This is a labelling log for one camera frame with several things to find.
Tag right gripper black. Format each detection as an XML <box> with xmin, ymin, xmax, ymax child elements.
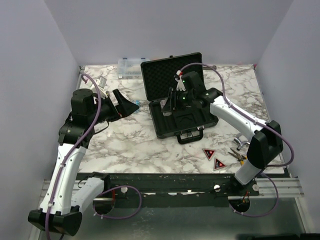
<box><xmin>162</xmin><ymin>87</ymin><xmax>195</xmax><ymax>113</ymax></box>

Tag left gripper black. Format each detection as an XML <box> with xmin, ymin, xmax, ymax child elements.
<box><xmin>88</xmin><ymin>88</ymin><xmax>139</xmax><ymax>125</ymax></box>

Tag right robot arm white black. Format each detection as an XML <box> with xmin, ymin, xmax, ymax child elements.
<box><xmin>162</xmin><ymin>71</ymin><xmax>284</xmax><ymax>196</ymax></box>

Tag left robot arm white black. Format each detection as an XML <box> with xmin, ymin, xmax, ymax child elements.
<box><xmin>28</xmin><ymin>88</ymin><xmax>139</xmax><ymax>236</ymax></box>

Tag black poker set case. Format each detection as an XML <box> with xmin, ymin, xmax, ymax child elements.
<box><xmin>140</xmin><ymin>52</ymin><xmax>219</xmax><ymax>145</ymax></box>

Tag clear plastic organizer box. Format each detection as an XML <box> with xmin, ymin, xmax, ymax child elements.
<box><xmin>117</xmin><ymin>57</ymin><xmax>150</xmax><ymax>79</ymax></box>

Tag upper triangular red black card box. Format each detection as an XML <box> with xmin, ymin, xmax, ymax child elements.
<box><xmin>202</xmin><ymin>148</ymin><xmax>216</xmax><ymax>161</ymax></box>

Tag triangular red black card box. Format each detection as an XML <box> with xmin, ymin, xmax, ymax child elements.
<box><xmin>213</xmin><ymin>157</ymin><xmax>227</xmax><ymax>171</ymax></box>
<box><xmin>202</xmin><ymin>148</ymin><xmax>216</xmax><ymax>161</ymax></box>

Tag lower triangular red black card box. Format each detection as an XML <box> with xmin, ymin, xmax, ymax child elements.
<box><xmin>213</xmin><ymin>157</ymin><xmax>227</xmax><ymax>171</ymax></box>

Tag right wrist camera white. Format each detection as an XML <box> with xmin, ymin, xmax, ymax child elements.
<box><xmin>174</xmin><ymin>70</ymin><xmax>186</xmax><ymax>91</ymax></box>

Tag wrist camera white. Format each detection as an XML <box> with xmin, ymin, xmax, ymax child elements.
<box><xmin>90</xmin><ymin>76</ymin><xmax>109</xmax><ymax>99</ymax></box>
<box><xmin>174</xmin><ymin>70</ymin><xmax>186</xmax><ymax>91</ymax></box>

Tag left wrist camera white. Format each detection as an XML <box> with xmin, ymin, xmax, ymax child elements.
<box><xmin>90</xmin><ymin>76</ymin><xmax>109</xmax><ymax>99</ymax></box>

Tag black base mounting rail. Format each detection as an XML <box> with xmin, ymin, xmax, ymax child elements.
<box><xmin>76</xmin><ymin>172</ymin><xmax>259</xmax><ymax>209</ymax></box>

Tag yellow handled pliers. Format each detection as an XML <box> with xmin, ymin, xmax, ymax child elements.
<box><xmin>228</xmin><ymin>148</ymin><xmax>248</xmax><ymax>166</ymax></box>

